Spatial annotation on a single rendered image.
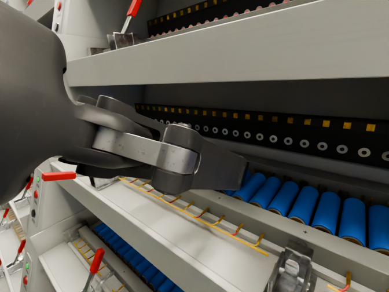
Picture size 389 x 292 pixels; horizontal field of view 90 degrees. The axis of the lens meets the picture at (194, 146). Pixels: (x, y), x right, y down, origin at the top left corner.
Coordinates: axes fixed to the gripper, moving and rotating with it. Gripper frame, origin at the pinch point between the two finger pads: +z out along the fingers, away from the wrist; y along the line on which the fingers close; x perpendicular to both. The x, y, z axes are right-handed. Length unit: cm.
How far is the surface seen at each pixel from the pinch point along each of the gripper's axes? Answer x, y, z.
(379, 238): 1.9, -14.0, 3.6
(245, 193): 2.0, -2.7, 3.2
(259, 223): 3.9, -5.9, -0.1
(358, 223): 1.4, -12.7, 4.3
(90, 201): 10.2, 17.6, -3.3
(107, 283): 25.2, 17.7, 4.2
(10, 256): 47, 68, 3
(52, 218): 20.4, 35.2, -0.8
